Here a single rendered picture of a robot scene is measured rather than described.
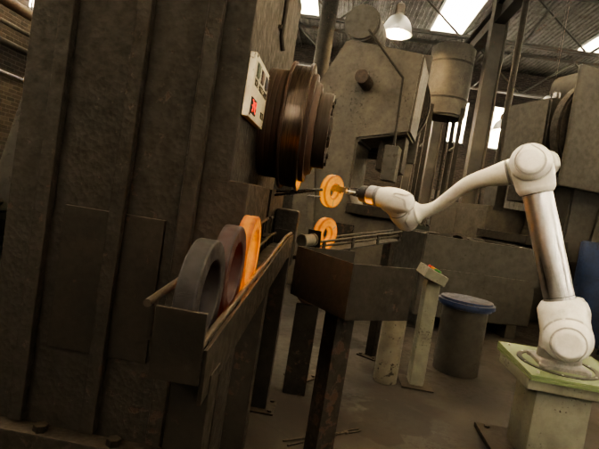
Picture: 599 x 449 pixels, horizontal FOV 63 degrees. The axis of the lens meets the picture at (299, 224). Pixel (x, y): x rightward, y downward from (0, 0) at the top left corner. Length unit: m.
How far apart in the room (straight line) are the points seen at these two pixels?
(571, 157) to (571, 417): 3.22
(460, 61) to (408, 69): 6.31
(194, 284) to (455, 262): 3.38
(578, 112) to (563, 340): 3.47
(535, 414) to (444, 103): 8.97
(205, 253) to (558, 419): 1.66
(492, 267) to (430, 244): 0.57
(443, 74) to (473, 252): 7.13
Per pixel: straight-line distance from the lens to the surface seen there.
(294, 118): 1.65
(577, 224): 5.51
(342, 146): 4.56
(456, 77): 10.80
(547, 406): 2.11
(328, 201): 2.30
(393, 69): 4.64
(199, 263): 0.72
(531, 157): 1.82
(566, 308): 1.87
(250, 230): 1.08
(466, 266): 4.03
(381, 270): 1.22
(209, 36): 1.46
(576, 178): 5.07
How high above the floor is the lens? 0.85
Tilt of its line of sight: 3 degrees down
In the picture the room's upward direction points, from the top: 9 degrees clockwise
